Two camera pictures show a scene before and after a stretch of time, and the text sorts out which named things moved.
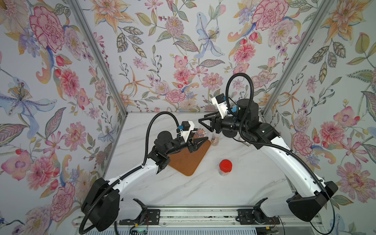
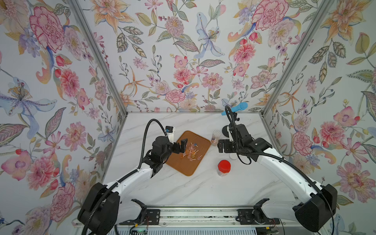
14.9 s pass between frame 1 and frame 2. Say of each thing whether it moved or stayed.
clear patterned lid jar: stayed
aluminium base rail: stayed
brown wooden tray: stayed
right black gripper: moved
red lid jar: stayed
